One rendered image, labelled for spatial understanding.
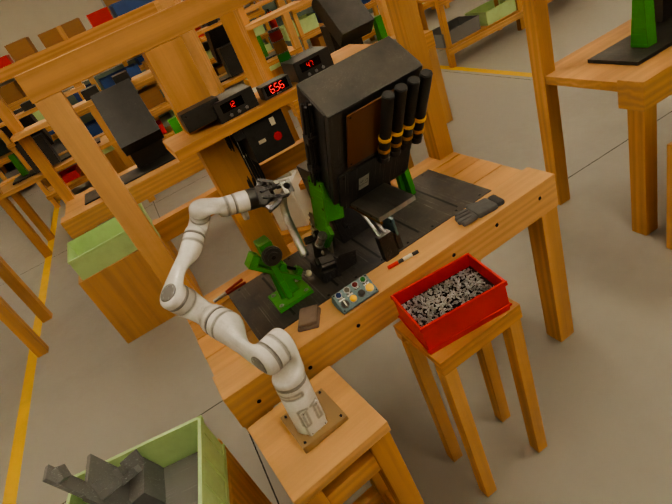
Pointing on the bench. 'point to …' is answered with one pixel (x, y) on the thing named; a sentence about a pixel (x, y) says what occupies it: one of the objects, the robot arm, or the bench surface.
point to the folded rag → (309, 318)
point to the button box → (353, 294)
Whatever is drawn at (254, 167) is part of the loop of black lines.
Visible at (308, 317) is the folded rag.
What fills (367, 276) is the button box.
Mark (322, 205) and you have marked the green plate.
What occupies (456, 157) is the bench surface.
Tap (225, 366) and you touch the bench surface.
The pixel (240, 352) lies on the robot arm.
